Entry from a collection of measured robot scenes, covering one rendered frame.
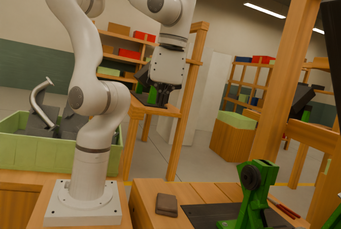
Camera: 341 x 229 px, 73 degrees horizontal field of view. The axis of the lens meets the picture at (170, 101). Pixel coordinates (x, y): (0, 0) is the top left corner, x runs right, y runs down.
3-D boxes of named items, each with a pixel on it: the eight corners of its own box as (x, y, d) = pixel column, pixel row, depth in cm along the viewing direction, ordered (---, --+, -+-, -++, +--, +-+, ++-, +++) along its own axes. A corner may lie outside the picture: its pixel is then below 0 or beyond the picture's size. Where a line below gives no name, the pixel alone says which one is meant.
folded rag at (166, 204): (156, 197, 89) (158, 190, 89) (176, 201, 89) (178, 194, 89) (154, 214, 79) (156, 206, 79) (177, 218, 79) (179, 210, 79)
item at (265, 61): (271, 149, 555) (297, 55, 524) (216, 120, 783) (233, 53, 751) (287, 150, 575) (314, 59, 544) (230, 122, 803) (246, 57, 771)
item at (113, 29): (178, 113, 749) (194, 43, 717) (79, 101, 636) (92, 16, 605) (172, 110, 798) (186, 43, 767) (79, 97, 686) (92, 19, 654)
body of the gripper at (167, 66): (184, 48, 72) (177, 84, 73) (152, 40, 69) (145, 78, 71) (193, 47, 64) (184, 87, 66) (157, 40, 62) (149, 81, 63)
